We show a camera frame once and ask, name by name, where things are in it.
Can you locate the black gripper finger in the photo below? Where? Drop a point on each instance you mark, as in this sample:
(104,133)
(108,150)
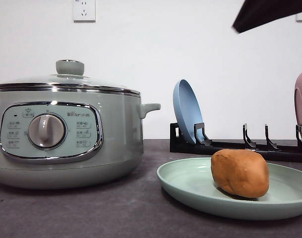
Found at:
(256,13)

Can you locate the brown potato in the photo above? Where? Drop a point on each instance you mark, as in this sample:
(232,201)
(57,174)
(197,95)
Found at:
(241,172)

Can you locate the green plate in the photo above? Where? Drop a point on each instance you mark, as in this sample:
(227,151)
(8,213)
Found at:
(190,182)

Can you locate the glass steamer lid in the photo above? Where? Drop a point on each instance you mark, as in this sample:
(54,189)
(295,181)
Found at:
(69,78)

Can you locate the blue plate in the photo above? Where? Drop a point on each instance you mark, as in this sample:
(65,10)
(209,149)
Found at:
(187,111)

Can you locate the black plate rack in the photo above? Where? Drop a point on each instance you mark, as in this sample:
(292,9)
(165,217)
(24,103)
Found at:
(204,146)

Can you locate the green electric steamer pot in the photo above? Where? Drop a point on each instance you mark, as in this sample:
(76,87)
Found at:
(60,136)

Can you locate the white wall socket left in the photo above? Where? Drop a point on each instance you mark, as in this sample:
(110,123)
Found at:
(84,11)

